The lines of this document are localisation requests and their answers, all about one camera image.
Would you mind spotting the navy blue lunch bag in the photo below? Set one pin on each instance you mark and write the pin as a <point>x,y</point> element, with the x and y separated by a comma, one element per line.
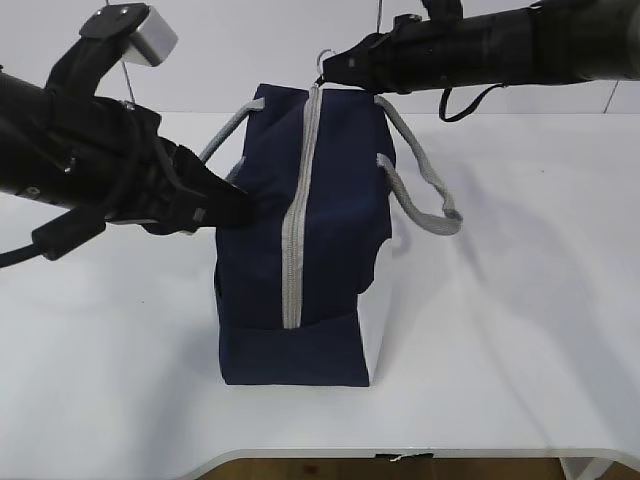
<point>302,292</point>

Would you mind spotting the white table leg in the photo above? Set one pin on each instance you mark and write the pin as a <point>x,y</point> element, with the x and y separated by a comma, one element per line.
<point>584,468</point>

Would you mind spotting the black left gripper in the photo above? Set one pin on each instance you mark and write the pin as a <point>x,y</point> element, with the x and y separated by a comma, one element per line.
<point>105,163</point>

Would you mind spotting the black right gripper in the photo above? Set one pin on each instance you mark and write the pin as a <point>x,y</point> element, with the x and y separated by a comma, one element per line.
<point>446,51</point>

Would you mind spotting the black tape on table edge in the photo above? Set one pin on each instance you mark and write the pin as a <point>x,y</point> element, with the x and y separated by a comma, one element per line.
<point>397,457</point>

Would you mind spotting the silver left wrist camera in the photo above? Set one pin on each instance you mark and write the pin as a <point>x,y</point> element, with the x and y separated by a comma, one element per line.
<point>134,33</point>

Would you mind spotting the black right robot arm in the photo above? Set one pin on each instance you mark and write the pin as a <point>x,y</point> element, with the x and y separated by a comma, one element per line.
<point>546,43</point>

